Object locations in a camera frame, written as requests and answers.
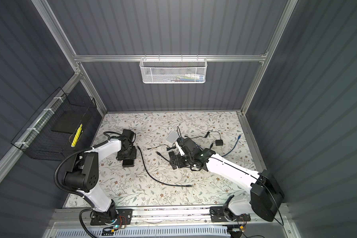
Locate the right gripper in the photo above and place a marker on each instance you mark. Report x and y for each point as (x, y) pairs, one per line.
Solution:
(178, 157)

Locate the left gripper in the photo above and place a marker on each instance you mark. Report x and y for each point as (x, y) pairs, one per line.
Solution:
(133, 155)

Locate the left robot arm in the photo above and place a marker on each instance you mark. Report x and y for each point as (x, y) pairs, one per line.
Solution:
(78, 173)

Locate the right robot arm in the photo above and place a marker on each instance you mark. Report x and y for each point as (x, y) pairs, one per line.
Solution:
(266, 196)

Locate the white flat box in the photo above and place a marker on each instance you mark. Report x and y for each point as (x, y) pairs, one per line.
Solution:
(172, 137)

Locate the yellow item in basket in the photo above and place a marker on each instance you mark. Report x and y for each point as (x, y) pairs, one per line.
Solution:
(76, 136)

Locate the black pad in basket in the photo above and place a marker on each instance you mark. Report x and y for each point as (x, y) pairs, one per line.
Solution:
(68, 122)

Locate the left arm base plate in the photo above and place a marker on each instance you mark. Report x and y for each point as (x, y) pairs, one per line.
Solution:
(117, 217)

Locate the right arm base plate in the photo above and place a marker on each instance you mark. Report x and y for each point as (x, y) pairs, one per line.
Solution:
(219, 214)

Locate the black wire wall basket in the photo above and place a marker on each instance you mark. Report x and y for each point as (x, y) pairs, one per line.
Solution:
(37, 141)

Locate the white ventilated cable duct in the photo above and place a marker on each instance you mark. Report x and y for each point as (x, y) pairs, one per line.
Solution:
(207, 231)

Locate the white mesh wall basket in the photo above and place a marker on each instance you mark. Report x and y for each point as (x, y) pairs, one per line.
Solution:
(181, 71)

